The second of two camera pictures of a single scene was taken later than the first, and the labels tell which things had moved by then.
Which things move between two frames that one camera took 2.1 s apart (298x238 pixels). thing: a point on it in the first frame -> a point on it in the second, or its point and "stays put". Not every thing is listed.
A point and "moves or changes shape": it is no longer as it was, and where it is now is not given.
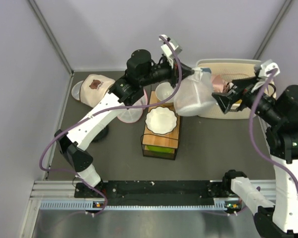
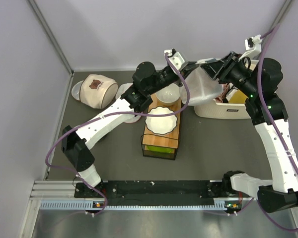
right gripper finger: [224, 99] -> [212, 69]
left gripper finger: [186, 71] -> [191, 65]
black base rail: [136, 190] stays put
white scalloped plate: [161, 120] stays put
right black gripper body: [246, 94] -> [234, 73]
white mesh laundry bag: [194, 94] moves or changes shape
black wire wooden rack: [160, 146] stays put
